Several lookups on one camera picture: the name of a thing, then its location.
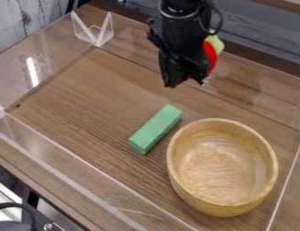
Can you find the black metal table bracket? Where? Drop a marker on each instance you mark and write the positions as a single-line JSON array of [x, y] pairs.
[[44, 223]]

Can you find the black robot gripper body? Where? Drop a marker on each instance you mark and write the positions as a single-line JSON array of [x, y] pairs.
[[179, 32]]

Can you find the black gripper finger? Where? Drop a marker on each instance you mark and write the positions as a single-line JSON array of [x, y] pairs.
[[197, 71], [173, 72]]

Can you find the green rectangular block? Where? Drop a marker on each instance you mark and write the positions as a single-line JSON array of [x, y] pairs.
[[155, 129]]

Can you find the clear acrylic corner bracket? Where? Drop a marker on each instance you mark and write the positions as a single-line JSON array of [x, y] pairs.
[[96, 35]]

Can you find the light wooden bowl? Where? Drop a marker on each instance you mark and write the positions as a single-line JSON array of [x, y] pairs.
[[223, 166]]

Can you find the clear acrylic tray wall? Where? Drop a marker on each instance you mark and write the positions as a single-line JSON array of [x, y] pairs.
[[74, 100]]

